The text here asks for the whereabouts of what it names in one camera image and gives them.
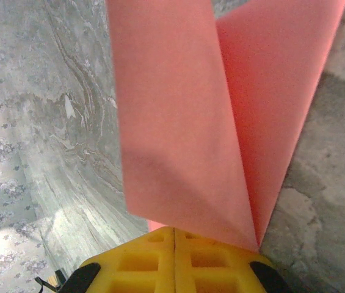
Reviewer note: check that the pink cloth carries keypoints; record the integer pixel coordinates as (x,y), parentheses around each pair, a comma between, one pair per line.
(175,122)

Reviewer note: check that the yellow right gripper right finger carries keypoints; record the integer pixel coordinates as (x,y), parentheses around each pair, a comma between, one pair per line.
(221,274)

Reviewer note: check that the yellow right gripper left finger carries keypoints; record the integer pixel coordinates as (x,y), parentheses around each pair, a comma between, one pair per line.
(141,274)

